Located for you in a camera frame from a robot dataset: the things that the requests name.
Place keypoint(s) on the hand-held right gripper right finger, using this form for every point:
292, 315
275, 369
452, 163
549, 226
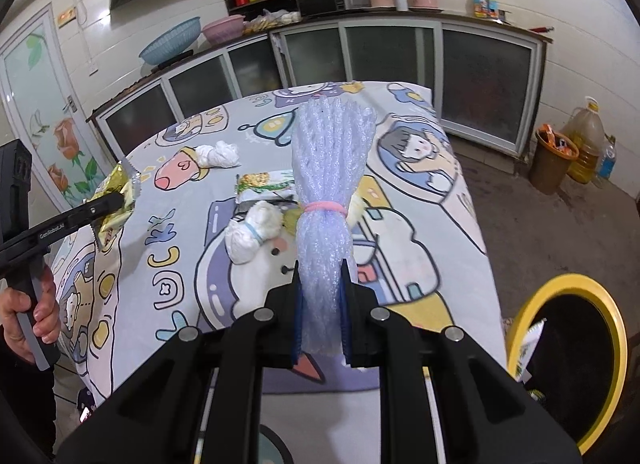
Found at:
360, 329

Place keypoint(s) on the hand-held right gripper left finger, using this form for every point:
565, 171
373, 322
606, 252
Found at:
285, 329

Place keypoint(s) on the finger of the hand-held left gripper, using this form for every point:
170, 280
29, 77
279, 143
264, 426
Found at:
97, 209

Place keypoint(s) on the yellow green foil wrapper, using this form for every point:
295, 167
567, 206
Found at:
117, 179

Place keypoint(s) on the white foam net bundle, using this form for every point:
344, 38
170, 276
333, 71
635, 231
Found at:
325, 169

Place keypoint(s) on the black bin with yellow rim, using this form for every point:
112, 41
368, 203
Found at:
565, 284

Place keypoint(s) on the person's left forearm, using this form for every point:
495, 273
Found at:
25, 394

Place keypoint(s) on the person's left hand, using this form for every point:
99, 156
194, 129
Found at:
12, 316

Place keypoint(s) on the white wad with blue band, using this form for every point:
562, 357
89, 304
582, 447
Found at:
250, 236

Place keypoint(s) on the flower printed glass door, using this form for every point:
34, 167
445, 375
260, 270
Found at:
55, 109

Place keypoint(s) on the cartoon printed tablecloth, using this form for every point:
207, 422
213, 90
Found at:
200, 224

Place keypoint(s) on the white crumpled bag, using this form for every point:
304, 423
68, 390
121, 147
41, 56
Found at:
217, 154

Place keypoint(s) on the green yellow snack wrapper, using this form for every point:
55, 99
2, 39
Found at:
265, 182

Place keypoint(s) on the black induction cooker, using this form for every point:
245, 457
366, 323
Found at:
172, 60

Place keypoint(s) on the blue plastic basin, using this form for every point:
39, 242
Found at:
167, 42

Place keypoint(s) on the pink plastic basin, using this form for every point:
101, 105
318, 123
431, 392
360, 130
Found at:
224, 29

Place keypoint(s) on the brown plastic bin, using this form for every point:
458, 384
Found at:
550, 169

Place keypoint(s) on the plastic bag of food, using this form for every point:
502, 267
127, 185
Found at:
272, 20

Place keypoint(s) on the kitchen cabinet with glass doors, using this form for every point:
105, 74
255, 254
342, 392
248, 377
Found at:
485, 79

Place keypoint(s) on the large cooking oil jug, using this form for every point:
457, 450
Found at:
585, 144

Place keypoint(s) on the blue label water bottle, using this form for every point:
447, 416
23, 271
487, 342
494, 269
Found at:
606, 162

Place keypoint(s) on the yellow detergent bottle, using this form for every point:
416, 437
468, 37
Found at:
480, 4

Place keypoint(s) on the blue detergent bottle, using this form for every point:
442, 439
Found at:
493, 5

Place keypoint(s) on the orange wall sticker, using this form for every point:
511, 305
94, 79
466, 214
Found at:
66, 16

